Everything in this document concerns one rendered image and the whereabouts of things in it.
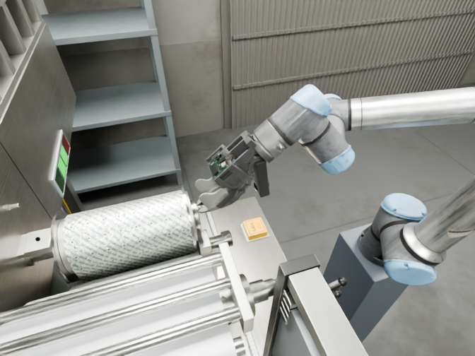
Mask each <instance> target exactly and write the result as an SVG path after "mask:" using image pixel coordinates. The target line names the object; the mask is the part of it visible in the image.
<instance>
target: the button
mask: <svg viewBox="0 0 475 356"><path fill-rule="evenodd" d="M242 226H243V227H244V229H245V232H246V234H247V237H248V240H251V239H256V238H259V237H263V236H267V229H266V227H265V225H264V223H263V221H262V219H261V218H255V219H251V220H246V221H244V222H243V223H242Z"/></svg>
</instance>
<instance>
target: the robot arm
mask: <svg viewBox="0 0 475 356"><path fill-rule="evenodd" d="M465 123H475V87H469V88H455V89H448V90H434V91H426V92H419V93H405V94H397V95H383V96H376V97H362V98H354V99H347V100H342V99H341V98H340V97H339V96H337V95H333V94H326V95H323V94H322V93H321V92H320V91H319V90H318V89H317V88H316V87H315V86H314V85H310V84H309V85H306V86H305V87H303V88H301V89H300V90H299V91H298V92H297V93H296V94H294V95H293V96H291V98H290V99H289V100H288V101H287V102H286V103H285V104H283V105H282V106H281V107H280V108H279V109H278V110H276V111H275V112H274V113H273V114H272V115H271V116H270V117H269V118H268V119H266V120H265V121H264V122H263V123H262V124H261V125H260V126H258V127H257V128H256V129H255V130H254V134H252V135H250V134H249V133H248V132H247V131H246V130H245V131H244V132H242V133H241V134H240V135H239V136H238V137H237V138H236V139H235V140H234V141H233V142H232V143H231V144H230V145H229V146H227V147H225V146H224V145H223V144H222V145H221V146H220V147H219V148H218V149H217V150H216V151H215V152H213V153H212V154H211V155H210V156H209V157H208V158H207V159H206V161H207V162H208V163H207V165H208V166H209V170H210V172H211V175H212V178H210V179H208V180H205V179H198V180H197V181H196V182H195V184H194V185H195V187H196V188H197V189H198V190H199V191H200V192H201V195H200V196H199V200H198V201H197V206H198V205H201V204H204V205H203V206H202V207H201V208H200V209H199V210H198V212H199V213H207V212H211V211H214V210H218V209H219V208H225V207H226V206H229V205H231V204H233V203H234V202H236V201H237V200H238V199H239V198H240V197H241V195H243V194H244V193H245V190H246V189H247V188H248V186H251V183H252V180H254V189H255V190H256V191H257V192H258V194H259V196H260V197H261V198H262V197H265V196H268V195H269V194H270V193H269V180H268V173H267V166H266V162H268V163H270V162H271V161H272V160H274V158H277V157H278V156H279V155H281V154H282V153H283V152H284V151H285V150H287V149H288V148H289V147H290V146H292V145H293V144H294V143H295V142H296V141H298V142H299V143H300V144H301V146H302V147H304V149H305V150H306V151H307V152H308V153H309V154H310V155H311V156H312V158H313V159H314V160H315V161H316V162H317V164H318V165H319V166H320V167H321V168H322V169H323V170H324V171H325V172H327V173H328V174H338V173H340V172H343V171H344V170H346V169H348V168H349V167H350V166H351V164H352V163H353V161H354V158H355V153H354V151H353V150H352V148H351V146H350V145H349V144H347V142H346V139H345V131H357V130H368V129H389V128H401V127H412V126H432V125H443V124H465ZM218 151H220V153H219V154H217V155H216V156H215V157H214V158H213V159H212V158H211V157H212V156H214V155H215V154H216V153H217V152H218ZM226 188H228V189H229V190H228V191H227V189H226ZM380 205H381V206H380V208H379V210H378V212H377V214H376V216H375V218H374V220H373V223H372V224H371V225H370V226H368V227H367V228H365V229H364V230H363V231H362V232H361V234H360V236H359V238H358V248H359V249H360V252H361V253H362V255H364V257H365V258H366V259H367V260H369V261H370V262H372V263H374V264H376V265H378V266H381V267H385V273H386V274H387V276H388V277H389V278H391V279H392V280H394V281H396V282H398V283H403V284H407V285H425V284H428V283H431V282H433V281H434V280H435V279H436V274H437V272H436V270H435V267H436V266H437V265H438V264H440V263H442V262H443V261H444V260H445V259H446V258H447V250H448V249H449V248H451V247H453V246H454V245H455V244H457V243H458V242H460V241H462V240H463V239H464V238H466V237H468V236H469V235H470V234H472V233H473V232H475V176H474V177H472V178H471V179H470V180H469V181H468V182H467V183H466V184H464V185H463V186H462V187H460V188H459V189H458V190H457V191H456V192H454V193H453V194H452V195H451V196H450V197H449V198H447V199H446V200H445V201H444V202H442V203H441V204H440V205H439V206H438V207H437V208H436V209H434V210H433V211H432V212H431V213H429V214H428V215H427V216H426V214H427V209H426V207H425V206H424V204H423V203H422V202H421V201H419V200H418V199H416V198H414V197H413V196H410V195H407V194H400V193H395V194H390V195H388V196H386V197H385V199H384V201H383V202H382V203H381V204H380Z"/></svg>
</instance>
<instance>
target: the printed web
mask: <svg viewBox="0 0 475 356"><path fill-rule="evenodd" d="M63 240H64V248H65V252H66V257H67V259H68V262H69V264H70V266H71V268H72V270H73V271H74V273H75V274H76V275H77V276H78V277H79V278H80V279H81V281H82V282H83V283H87V282H89V281H92V280H97V279H100V278H105V277H107V276H111V275H115V274H118V273H123V272H126V271H130V270H134V269H137V268H141V267H144V266H149V265H152V264H155V263H160V262H163V261H167V260H170V259H175V258H178V257H181V256H186V255H188V254H193V253H195V250H194V243H193V239H192V232H191V228H190V224H189V218H188V215H187V209H186V206H185V203H184V198H183V195H182V191H181V190H179V191H173V192H170V193H166V194H160V195H157V196H151V197H147V198H141V199H138V200H134V201H128V202H124V203H118V204H115V205H111V206H105V207H102V208H96V209H93V210H87V211H83V212H80V213H74V214H71V215H67V216H66V217H65V219H64V225H63ZM200 257H202V256H201V255H199V256H195V257H192V258H189V259H185V260H181V261H177V262H174V263H169V264H166V265H163V266H159V267H156V268H151V269H148V270H145V271H141V272H138V273H133V274H130V275H126V276H122V277H119V278H115V279H112V280H107V281H105V282H101V283H97V284H94V285H89V286H86V287H82V288H79V289H75V290H71V291H68V292H63V293H61V294H58V295H53V296H50V297H46V298H42V299H38V300H35V301H32V302H29V303H27V304H26V305H29V304H33V303H36V302H41V301H44V300H47V299H52V298H54V297H59V296H62V295H67V294H69V293H72V292H77V291H80V290H84V289H88V288H90V287H95V286H98V285H102V284H105V283H110V282H113V281H116V280H121V279H123V278H128V277H131V276H134V275H138V274H142V273H146V272H149V271H154V270H156V269H159V268H164V267H167V266H171V265H175V264H177V263H182V262H185V261H189V260H192V259H197V258H200ZM26 305H25V306H26Z"/></svg>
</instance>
